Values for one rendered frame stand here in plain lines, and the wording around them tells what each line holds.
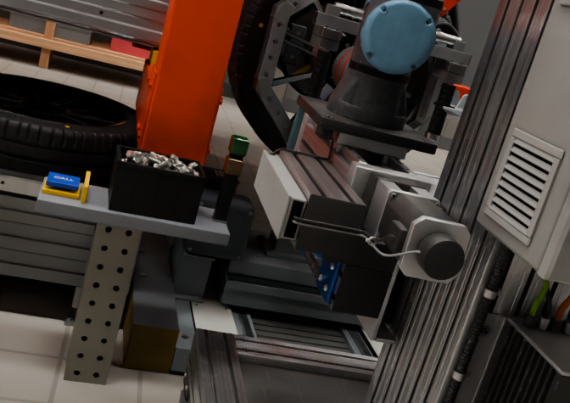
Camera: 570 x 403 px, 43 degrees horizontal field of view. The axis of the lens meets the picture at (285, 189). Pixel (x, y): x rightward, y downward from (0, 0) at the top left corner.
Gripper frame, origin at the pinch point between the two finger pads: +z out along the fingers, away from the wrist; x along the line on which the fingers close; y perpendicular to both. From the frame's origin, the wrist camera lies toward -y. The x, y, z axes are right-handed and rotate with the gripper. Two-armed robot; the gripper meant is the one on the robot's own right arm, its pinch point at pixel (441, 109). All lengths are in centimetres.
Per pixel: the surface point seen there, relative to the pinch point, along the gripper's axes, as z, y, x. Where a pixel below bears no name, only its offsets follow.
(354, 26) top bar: 28.3, 13.8, -1.5
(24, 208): 96, -52, -13
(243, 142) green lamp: 50, -17, 10
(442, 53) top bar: 4.0, 13.4, -1.5
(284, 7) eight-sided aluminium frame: 42.1, 13.5, -20.2
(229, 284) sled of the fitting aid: 36, -67, -23
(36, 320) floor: 88, -83, -14
